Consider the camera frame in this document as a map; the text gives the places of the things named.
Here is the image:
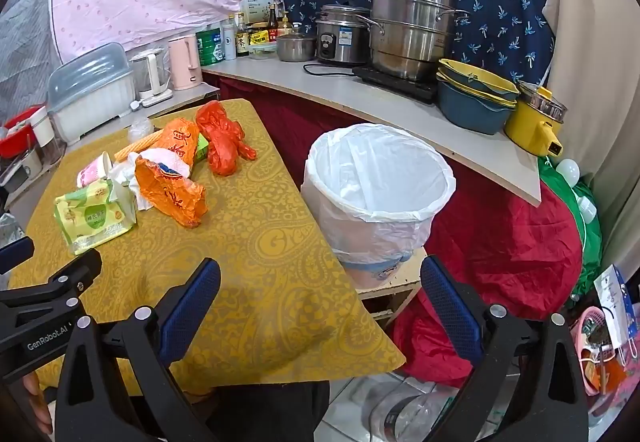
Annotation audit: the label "large steel steamer pot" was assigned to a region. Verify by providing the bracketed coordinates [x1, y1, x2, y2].
[367, 0, 473, 83]

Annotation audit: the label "green tin can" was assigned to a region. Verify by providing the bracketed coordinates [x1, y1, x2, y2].
[196, 28, 223, 67]

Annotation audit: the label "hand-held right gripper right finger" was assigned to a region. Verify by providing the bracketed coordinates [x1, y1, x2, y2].
[420, 255, 590, 442]

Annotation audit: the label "steel rice cooker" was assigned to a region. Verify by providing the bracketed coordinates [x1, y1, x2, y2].
[315, 3, 373, 66]

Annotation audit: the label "green cloth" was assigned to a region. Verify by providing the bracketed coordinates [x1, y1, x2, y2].
[537, 157, 603, 303]

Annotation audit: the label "white blue paper bag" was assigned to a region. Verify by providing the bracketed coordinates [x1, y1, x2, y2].
[595, 265, 638, 348]

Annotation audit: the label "green tissue packet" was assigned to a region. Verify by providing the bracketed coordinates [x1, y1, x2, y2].
[54, 177, 138, 257]

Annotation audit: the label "orange waffle sponge cloth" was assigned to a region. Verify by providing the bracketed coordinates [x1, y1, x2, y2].
[114, 129, 166, 162]

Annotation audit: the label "printed plastic bucket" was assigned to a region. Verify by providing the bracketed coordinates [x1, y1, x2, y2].
[336, 247, 426, 290]

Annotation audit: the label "black power cable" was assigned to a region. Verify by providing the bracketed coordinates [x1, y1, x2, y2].
[302, 63, 357, 77]

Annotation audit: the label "soy sauce bottle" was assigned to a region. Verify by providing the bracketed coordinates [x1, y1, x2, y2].
[235, 12, 251, 57]

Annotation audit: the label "grey mesh netting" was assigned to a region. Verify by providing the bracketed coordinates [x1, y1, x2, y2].
[0, 0, 63, 103]

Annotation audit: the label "stacked yellow blue basins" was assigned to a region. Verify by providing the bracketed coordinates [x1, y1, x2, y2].
[436, 80, 518, 135]

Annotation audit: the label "white green carton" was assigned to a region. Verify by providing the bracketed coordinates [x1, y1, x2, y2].
[239, 0, 275, 28]

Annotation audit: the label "small steel lidded pot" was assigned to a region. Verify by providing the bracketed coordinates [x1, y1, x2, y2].
[276, 22, 318, 62]

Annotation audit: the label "pink plastic basket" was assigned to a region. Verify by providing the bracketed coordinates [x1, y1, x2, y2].
[575, 307, 640, 398]

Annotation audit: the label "yellow strainer basin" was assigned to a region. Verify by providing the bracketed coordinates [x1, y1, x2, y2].
[436, 72, 521, 110]
[437, 57, 521, 96]

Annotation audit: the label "beige curtain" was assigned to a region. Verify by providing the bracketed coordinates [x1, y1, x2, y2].
[517, 0, 640, 273]

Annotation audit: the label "orange printed plastic bag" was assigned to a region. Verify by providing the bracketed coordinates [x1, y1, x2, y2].
[152, 118, 201, 163]
[134, 147, 207, 229]

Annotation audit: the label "red lid container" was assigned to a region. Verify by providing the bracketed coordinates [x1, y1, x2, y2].
[0, 105, 46, 158]

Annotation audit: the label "yellow electric pot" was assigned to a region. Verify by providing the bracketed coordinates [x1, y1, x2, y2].
[504, 81, 568, 158]

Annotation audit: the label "pink paper cup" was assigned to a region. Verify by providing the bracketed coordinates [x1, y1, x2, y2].
[76, 151, 115, 188]

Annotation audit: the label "pink electric kettle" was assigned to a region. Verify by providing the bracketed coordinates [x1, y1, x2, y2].
[167, 33, 205, 90]

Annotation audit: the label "white jar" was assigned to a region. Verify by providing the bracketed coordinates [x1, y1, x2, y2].
[30, 106, 55, 145]

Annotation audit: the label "navy floral cloth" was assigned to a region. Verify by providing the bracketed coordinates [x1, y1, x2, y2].
[280, 0, 557, 88]

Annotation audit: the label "small wooden stool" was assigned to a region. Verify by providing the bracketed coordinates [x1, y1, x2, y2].
[357, 247, 428, 323]

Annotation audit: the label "slim green box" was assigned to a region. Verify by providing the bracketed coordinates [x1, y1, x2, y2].
[192, 132, 211, 164]

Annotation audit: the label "person's left hand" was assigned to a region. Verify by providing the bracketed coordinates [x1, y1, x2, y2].
[22, 369, 56, 430]

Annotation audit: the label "white glass kettle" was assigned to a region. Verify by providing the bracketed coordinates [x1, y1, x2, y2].
[131, 47, 174, 106]

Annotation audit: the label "white lined trash bin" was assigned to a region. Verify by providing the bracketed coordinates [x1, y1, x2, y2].
[300, 122, 457, 273]

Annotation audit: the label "white tissue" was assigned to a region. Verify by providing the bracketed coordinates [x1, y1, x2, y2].
[107, 157, 151, 213]

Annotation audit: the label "white bottle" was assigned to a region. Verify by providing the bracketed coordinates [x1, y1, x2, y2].
[221, 20, 237, 60]

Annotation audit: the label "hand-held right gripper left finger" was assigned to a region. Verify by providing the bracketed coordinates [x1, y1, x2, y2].
[54, 258, 222, 442]

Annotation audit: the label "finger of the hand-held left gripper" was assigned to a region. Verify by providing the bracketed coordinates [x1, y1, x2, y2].
[0, 248, 103, 323]
[0, 237, 36, 275]

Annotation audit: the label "red-orange plastic bag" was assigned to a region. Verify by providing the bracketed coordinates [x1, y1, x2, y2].
[195, 101, 257, 176]

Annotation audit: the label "dish box with clear lid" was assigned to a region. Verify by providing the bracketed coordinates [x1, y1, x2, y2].
[47, 42, 137, 145]

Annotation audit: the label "clear plastic bag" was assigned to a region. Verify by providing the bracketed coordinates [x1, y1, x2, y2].
[127, 116, 153, 143]

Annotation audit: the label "red cloth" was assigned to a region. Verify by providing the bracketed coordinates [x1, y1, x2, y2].
[202, 72, 583, 388]

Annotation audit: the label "black induction cooker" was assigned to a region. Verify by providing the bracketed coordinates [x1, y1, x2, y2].
[352, 65, 441, 104]

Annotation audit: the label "grey small appliance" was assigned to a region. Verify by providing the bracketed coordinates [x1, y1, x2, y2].
[0, 147, 43, 193]

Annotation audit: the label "clear plastic bottle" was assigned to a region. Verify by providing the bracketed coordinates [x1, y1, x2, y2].
[370, 387, 466, 442]

